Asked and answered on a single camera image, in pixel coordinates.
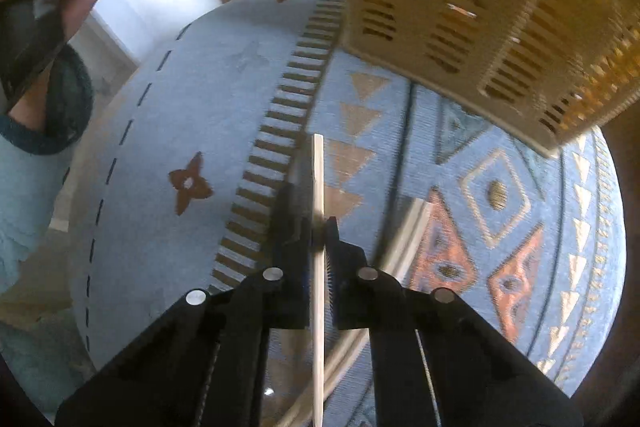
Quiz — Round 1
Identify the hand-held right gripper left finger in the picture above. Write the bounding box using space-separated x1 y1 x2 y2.
55 184 314 427

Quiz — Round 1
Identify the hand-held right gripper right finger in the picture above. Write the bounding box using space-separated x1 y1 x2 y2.
324 217 584 427

